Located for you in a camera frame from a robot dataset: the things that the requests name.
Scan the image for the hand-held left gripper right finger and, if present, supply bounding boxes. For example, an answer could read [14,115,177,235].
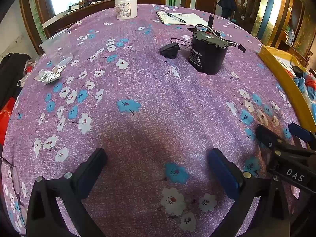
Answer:
[207,148,290,237]

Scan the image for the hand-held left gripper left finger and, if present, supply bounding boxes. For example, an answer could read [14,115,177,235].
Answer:
[27,148,108,237]

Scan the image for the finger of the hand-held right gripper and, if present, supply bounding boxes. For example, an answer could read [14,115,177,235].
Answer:
[255,125,316,157]
[288,123,316,151]

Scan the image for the yellow taped box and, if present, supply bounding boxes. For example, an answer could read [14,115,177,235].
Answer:
[259,46,316,144]

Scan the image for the eyeglasses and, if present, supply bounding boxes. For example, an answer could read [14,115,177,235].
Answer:
[0,157,27,228]

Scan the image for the purple floral tablecloth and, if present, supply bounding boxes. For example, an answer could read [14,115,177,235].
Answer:
[1,4,304,237]

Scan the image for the black cylindrical motor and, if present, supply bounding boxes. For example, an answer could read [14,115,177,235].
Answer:
[188,15,229,76]

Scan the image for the wooden cabinet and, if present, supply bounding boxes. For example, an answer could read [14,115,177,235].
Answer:
[274,0,316,65]

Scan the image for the red plastic bag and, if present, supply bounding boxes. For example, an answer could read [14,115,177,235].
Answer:
[0,97,16,145]

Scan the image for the golden pillar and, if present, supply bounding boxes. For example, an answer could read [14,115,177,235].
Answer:
[250,0,295,46]

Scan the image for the black bag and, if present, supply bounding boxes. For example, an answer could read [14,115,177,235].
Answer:
[0,53,31,109]

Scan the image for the clear plastic cup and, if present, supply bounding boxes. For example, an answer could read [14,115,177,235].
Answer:
[39,28,74,67]

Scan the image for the small black plug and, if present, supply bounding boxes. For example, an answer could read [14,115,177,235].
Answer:
[159,43,180,60]

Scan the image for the wooden staircase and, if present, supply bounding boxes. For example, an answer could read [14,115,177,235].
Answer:
[233,0,262,31]

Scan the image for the person in dark clothes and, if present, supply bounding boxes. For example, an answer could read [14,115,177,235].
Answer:
[217,0,237,19]

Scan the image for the white notebook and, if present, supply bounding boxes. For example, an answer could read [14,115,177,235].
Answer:
[156,10,209,26]

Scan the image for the black pen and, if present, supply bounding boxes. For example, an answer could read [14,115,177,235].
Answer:
[166,13,186,24]

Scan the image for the wooden sideboard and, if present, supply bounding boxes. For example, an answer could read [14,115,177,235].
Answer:
[41,0,162,37]

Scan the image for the white plastic jar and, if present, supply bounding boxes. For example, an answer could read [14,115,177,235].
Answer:
[115,0,138,21]

